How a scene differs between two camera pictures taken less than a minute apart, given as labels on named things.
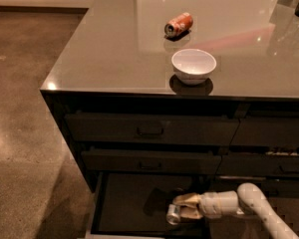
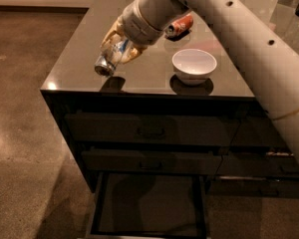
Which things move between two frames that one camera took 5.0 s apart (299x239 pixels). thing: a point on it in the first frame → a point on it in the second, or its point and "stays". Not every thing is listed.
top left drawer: [152, 127] stays
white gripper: [210, 204] → [136, 29]
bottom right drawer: [276, 188] stays
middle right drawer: [266, 164] stays
